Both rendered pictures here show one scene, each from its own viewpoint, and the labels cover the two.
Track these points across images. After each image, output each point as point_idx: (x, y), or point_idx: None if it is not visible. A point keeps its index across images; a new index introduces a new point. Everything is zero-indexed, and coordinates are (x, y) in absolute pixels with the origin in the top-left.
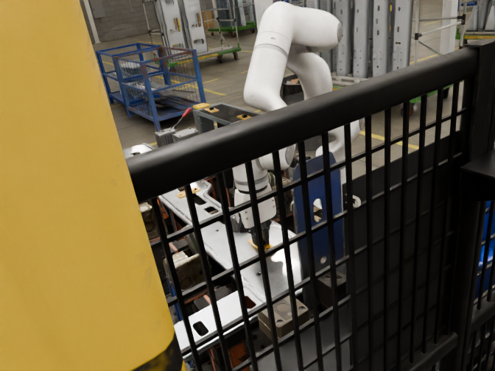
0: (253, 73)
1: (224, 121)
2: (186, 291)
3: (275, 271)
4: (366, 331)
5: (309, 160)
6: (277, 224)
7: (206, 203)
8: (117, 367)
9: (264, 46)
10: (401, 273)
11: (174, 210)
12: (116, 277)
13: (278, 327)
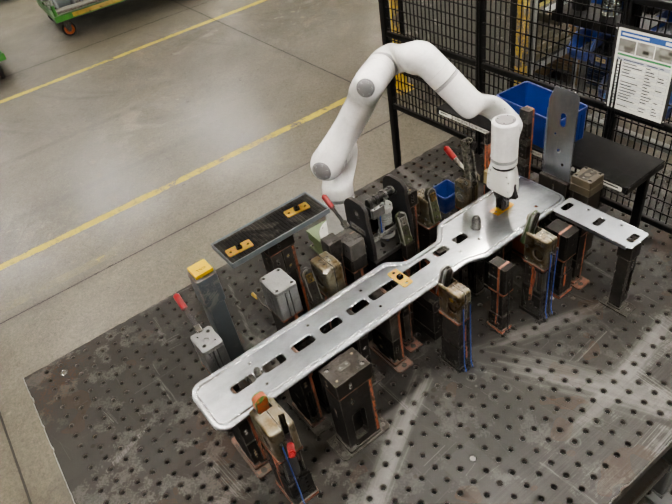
0: (473, 90)
1: (304, 224)
2: None
3: (531, 199)
4: (661, 98)
5: (569, 90)
6: (469, 205)
7: (427, 257)
8: None
9: (457, 71)
10: None
11: (437, 280)
12: None
13: (603, 174)
